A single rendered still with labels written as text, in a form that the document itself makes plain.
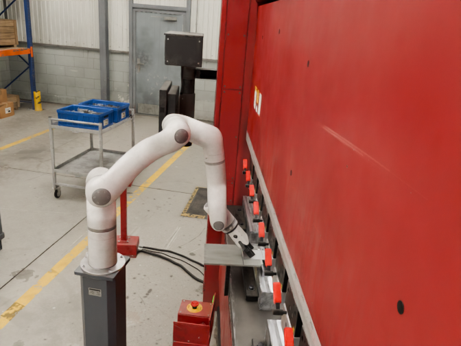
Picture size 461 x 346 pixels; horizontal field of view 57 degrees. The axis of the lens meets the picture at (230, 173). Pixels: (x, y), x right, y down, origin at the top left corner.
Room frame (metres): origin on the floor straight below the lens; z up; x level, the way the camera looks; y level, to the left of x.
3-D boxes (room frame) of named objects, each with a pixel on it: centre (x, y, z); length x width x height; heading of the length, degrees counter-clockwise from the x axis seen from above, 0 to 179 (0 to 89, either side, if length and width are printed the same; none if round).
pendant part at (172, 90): (2.93, 0.46, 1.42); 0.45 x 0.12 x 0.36; 5
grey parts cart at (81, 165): (4.74, 1.62, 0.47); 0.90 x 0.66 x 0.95; 171
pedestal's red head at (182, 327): (1.58, 0.11, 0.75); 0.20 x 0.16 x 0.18; 176
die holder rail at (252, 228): (2.32, -0.14, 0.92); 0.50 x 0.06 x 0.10; 4
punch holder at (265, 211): (1.60, -0.20, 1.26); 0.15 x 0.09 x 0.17; 4
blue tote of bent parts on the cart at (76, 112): (4.58, 1.66, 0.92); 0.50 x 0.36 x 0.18; 81
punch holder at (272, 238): (1.40, -0.21, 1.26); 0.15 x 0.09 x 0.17; 4
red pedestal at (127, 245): (3.35, 0.91, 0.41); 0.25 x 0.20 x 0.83; 94
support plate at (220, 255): (1.76, -0.04, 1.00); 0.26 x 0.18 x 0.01; 94
